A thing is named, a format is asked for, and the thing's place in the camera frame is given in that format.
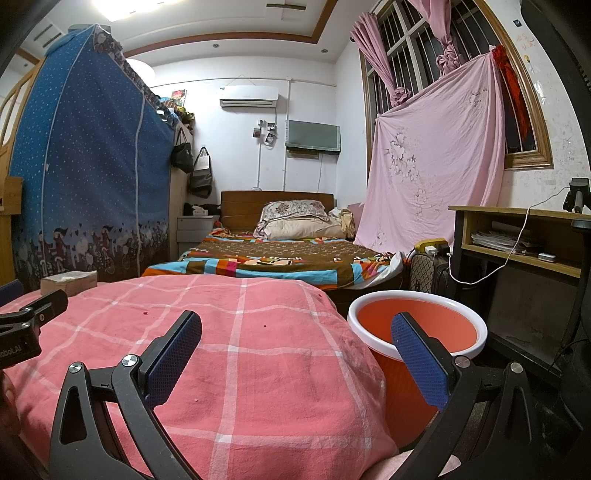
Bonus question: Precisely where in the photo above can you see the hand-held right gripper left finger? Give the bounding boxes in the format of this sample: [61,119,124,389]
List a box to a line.
[48,310,218,480]

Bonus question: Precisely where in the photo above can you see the white nightstand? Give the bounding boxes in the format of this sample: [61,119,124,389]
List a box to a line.
[177,215,221,257]

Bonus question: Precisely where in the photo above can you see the yellow power strip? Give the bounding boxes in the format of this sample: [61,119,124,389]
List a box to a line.
[414,237,450,257]

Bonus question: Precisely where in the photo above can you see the bed with colourful blanket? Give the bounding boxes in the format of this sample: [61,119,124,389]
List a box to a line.
[141,230,407,291]

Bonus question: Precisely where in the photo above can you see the pink hanging sheet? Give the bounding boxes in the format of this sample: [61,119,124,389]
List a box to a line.
[353,45,506,252]

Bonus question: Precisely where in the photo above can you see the brown patterned bag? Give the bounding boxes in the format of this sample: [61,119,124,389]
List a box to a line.
[409,254,437,294]

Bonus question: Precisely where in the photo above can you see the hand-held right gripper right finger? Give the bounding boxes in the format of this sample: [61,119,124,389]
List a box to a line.
[390,312,546,480]

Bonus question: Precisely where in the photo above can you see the orange bucket with white rim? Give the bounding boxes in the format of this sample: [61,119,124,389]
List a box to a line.
[347,291,489,418]

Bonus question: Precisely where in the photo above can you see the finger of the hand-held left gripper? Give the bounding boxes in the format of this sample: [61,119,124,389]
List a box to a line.
[0,288,69,330]
[0,279,25,309]

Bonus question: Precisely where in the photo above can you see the stack of papers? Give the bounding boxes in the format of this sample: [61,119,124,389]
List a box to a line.
[471,228,532,254]

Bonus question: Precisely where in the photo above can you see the yellow folded quilt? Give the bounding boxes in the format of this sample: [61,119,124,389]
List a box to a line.
[328,208,356,240]

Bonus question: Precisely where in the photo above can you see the wooden desk with shelf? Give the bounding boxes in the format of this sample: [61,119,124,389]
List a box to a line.
[449,205,591,370]

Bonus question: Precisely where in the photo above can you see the black cloth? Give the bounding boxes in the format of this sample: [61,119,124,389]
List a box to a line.
[183,202,221,217]

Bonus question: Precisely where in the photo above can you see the pink knotted curtain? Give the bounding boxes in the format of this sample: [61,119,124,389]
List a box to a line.
[409,0,462,77]
[349,11,411,107]

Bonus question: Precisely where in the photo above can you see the white cable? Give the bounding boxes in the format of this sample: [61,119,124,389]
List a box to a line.
[445,186,571,284]

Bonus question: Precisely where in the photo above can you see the floral pillow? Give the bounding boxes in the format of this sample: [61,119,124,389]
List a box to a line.
[261,200,329,227]

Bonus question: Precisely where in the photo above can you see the red hanging cloth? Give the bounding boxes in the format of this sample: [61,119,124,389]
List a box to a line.
[492,45,532,139]

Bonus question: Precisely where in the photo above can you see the white air conditioner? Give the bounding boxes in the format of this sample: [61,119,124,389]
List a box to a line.
[219,85,280,109]

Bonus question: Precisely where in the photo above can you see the television with green cover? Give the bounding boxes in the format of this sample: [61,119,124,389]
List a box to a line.
[285,119,342,155]

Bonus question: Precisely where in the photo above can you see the black bag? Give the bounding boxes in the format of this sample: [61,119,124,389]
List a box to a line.
[434,256,455,296]

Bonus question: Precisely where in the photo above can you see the wooden framed barred window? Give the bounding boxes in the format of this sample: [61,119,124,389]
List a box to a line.
[359,0,554,171]

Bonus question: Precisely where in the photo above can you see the blue dotted fabric wardrobe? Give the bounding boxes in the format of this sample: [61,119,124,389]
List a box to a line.
[9,23,180,284]

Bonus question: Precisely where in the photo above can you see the wooden bed headboard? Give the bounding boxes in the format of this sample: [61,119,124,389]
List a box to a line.
[220,191,334,232]

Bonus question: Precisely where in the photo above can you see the black hanging bags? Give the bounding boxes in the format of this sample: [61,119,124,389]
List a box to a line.
[188,147,214,198]

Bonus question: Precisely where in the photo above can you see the black handbag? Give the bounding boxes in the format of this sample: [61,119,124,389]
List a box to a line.
[171,127,195,174]

